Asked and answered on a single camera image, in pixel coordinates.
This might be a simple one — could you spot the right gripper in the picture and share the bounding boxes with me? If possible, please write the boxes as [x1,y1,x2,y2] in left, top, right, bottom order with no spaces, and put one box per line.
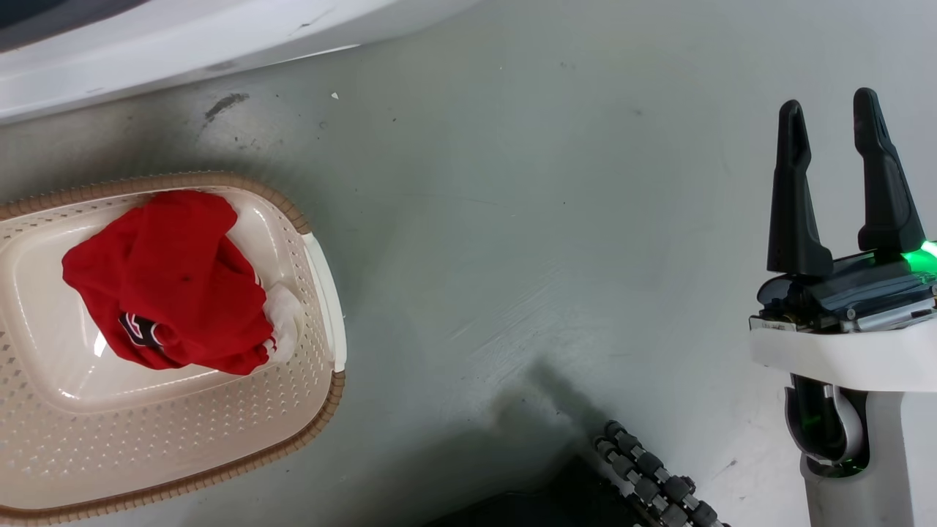
[756,88,937,334]

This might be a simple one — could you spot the red and white garment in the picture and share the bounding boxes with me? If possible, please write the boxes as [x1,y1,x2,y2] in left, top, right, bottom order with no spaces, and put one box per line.
[61,190,302,376]

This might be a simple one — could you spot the cream plastic laundry basket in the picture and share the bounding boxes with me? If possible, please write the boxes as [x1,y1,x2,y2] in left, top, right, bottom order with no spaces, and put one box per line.
[0,171,347,525]

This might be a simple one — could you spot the black roller omni wheel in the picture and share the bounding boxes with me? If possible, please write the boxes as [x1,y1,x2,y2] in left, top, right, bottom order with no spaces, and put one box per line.
[593,420,727,527]

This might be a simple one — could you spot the white front-load washing machine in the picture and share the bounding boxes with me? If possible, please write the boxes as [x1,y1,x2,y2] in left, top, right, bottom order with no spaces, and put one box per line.
[0,0,484,125]

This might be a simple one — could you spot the grey rubber door gasket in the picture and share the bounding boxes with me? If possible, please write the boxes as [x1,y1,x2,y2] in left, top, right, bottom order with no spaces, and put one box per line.
[0,0,147,52]

